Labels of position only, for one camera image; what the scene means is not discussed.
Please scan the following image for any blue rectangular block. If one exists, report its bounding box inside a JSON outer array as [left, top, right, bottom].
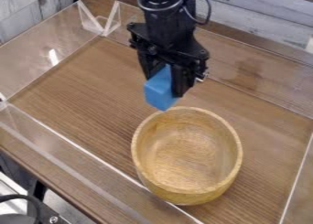
[[145, 65, 178, 112]]

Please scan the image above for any brown wooden bowl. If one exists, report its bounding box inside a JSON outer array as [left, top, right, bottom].
[[131, 106, 244, 206]]

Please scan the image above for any black equipment with cable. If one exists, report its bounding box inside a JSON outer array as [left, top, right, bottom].
[[0, 194, 71, 224]]

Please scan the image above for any clear acrylic corner bracket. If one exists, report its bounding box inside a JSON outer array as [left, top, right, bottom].
[[78, 1, 120, 37]]

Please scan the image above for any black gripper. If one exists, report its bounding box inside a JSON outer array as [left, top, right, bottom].
[[127, 2, 210, 98]]

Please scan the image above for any black cable loop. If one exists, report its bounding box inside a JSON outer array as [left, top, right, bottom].
[[182, 0, 213, 26]]

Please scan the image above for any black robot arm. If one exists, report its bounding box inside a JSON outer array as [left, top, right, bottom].
[[127, 0, 211, 97]]

